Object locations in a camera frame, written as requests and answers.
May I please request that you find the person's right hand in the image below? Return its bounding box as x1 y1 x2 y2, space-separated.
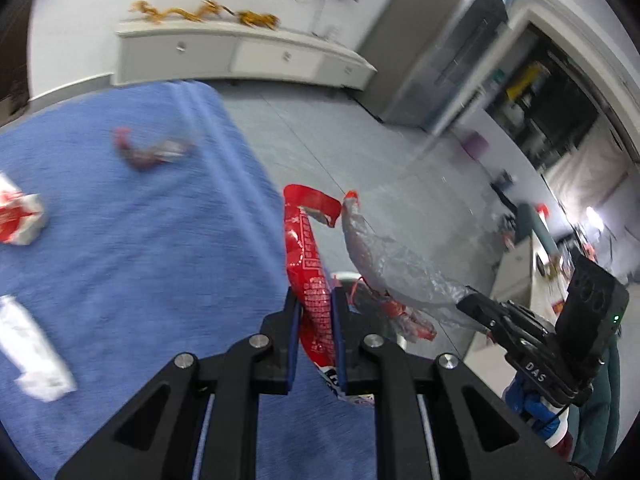
504 375 574 449

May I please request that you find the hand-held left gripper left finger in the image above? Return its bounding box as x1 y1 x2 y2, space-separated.
54 286 302 480

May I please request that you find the golden tiger figurine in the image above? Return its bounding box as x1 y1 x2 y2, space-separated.
236 10 281 31

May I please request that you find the white television console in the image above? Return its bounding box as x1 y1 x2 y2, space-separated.
114 24 378 92

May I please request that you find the blue blanket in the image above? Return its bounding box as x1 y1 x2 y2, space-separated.
0 80 377 480

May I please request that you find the red and white packet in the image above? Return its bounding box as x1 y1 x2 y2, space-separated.
0 172 47 246

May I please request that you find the white side table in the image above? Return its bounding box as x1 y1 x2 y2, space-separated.
492 232 551 311

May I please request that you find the clear plastic wrapper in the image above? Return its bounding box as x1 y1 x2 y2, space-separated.
340 189 481 343

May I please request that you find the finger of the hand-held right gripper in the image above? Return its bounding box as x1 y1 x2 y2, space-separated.
464 315 532 347
456 291 554 334

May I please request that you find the red barcode packet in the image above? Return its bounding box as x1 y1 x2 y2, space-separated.
282 184 376 406

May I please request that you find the grey refrigerator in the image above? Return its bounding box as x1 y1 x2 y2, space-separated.
357 0 508 134

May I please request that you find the golden dragon figurine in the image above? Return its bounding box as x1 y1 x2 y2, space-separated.
185 0 236 23
129 0 188 26

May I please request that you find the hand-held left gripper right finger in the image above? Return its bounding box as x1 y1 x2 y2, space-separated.
331 286 578 480

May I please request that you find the twisted red wrapper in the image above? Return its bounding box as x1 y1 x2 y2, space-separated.
112 126 197 172

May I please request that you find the white packet with red print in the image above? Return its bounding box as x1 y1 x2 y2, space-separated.
0 295 79 404

